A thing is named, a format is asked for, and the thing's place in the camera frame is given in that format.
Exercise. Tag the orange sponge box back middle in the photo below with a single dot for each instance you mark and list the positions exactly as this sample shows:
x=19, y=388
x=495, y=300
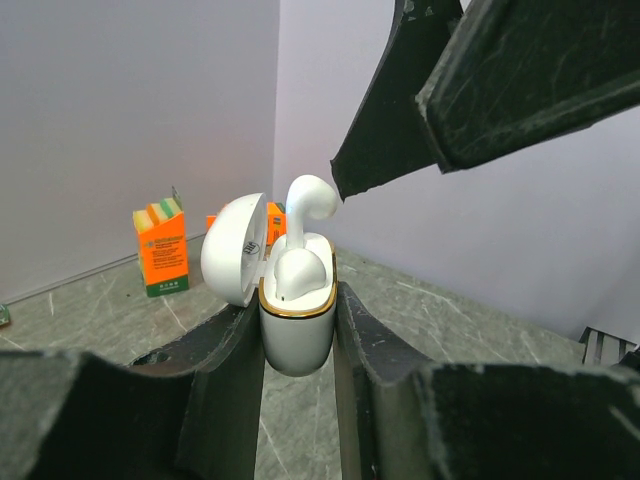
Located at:
x=162, y=246

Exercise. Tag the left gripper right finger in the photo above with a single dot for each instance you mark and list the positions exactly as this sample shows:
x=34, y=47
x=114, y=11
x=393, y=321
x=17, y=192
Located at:
x=402, y=415

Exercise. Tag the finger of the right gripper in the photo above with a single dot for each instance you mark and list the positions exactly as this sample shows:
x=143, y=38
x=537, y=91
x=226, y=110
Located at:
x=386, y=140
x=518, y=73

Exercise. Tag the orange sponge box back left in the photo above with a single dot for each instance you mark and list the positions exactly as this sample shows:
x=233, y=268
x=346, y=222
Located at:
x=5, y=317

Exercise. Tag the white earbud charging case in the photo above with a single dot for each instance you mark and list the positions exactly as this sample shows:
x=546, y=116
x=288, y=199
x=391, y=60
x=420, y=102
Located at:
x=296, y=288

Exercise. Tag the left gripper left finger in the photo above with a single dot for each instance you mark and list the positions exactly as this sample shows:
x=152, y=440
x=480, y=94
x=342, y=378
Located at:
x=187, y=410

